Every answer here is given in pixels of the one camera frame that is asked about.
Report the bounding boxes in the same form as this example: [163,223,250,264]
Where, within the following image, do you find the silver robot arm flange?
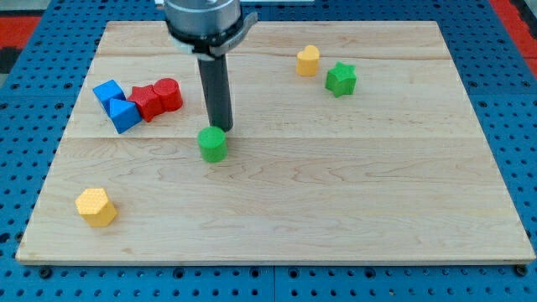
[163,0,258,60]

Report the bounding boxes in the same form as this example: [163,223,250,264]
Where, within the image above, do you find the green star block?
[325,61,357,97]

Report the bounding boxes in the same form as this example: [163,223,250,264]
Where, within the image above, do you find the red star block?
[127,85,164,122]

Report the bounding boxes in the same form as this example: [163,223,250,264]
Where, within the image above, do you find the yellow hexagon block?
[75,188,117,227]

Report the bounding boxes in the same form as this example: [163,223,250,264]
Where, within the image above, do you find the green cylinder block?
[197,126,227,163]

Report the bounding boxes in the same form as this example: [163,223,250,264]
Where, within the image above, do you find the wooden board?
[16,21,535,266]

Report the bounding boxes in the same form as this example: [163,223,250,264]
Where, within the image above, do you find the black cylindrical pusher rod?
[198,55,233,132]

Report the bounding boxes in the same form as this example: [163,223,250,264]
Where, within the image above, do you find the yellow heart block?
[295,45,321,76]

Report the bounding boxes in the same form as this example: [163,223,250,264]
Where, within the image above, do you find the red cylinder block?
[154,78,183,112]

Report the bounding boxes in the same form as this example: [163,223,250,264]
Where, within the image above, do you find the blue triangle block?
[109,98,142,134]

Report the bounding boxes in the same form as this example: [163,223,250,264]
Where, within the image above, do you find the blue cube block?
[92,80,126,115]

